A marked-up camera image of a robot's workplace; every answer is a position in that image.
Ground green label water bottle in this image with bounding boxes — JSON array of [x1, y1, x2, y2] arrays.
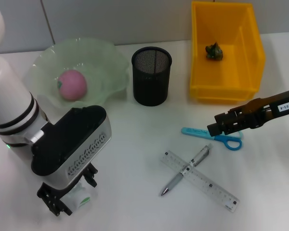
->
[[62, 180, 97, 210]]

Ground green plastic wrapper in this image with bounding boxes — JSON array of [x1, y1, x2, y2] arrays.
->
[[205, 41, 224, 61]]

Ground blue scissors with sheath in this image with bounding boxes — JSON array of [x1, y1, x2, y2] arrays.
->
[[181, 127, 243, 151]]

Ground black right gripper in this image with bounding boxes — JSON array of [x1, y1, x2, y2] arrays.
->
[[206, 88, 289, 138]]

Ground yellow plastic storage bin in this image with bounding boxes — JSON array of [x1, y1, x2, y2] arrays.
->
[[189, 0, 266, 104]]

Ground pink peach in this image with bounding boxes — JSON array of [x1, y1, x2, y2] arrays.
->
[[57, 69, 88, 101]]

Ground transparent plastic ruler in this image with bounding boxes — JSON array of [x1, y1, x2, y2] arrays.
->
[[160, 150, 241, 214]]

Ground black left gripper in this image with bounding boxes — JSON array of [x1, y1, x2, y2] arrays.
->
[[37, 163, 98, 217]]

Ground silver retractable pen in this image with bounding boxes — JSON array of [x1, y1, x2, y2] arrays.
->
[[160, 143, 213, 197]]

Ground black mesh pen holder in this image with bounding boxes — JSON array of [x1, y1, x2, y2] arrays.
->
[[131, 46, 172, 106]]

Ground green wavy glass fruit plate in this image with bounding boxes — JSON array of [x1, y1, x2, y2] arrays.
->
[[24, 37, 131, 115]]

